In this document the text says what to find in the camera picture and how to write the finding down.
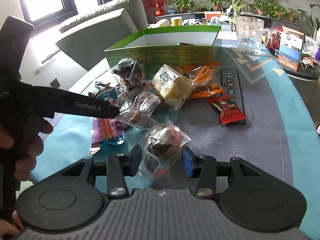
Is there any person left hand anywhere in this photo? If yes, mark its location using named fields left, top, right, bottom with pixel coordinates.
left=0, top=116, right=54, bottom=237

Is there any red flower decoration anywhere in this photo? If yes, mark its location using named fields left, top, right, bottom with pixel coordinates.
left=143, top=0, right=170, bottom=17

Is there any pink blue snack pouch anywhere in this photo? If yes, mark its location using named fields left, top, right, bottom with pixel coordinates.
left=89, top=87, right=124, bottom=155

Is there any dark snack packet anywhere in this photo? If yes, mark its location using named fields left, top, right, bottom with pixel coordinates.
left=111, top=59, right=152, bottom=90

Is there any blue white carton box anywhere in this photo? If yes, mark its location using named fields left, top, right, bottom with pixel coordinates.
left=278, top=32, right=303, bottom=71

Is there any orange peanut snack bag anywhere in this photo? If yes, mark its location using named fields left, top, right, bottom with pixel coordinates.
left=173, top=62, right=223, bottom=100

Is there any blue patterned table mat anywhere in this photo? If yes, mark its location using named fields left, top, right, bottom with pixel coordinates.
left=31, top=48, right=319, bottom=239

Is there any green cardboard box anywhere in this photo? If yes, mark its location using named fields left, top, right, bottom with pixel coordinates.
left=104, top=25, right=222, bottom=74

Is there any red candy bar wrapper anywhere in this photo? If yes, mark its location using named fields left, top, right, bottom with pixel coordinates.
left=208, top=95, right=246, bottom=125

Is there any orange cracker packet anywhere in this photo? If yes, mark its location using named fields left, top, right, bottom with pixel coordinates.
left=151, top=64, right=195, bottom=111

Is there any clear brown snack packet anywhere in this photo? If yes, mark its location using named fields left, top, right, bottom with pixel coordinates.
left=115, top=90, right=162, bottom=129

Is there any clear glass mug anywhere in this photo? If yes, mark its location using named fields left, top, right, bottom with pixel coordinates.
left=236, top=16, right=269, bottom=55

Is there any dark chocolate cake packet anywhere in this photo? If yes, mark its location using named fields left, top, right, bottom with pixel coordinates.
left=139, top=121, right=191, bottom=178

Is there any yellow tin can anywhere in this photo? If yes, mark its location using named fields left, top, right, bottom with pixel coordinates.
left=170, top=16, right=183, bottom=27

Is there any grey sofa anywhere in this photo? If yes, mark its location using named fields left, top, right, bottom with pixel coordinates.
left=55, top=0, right=148, bottom=71

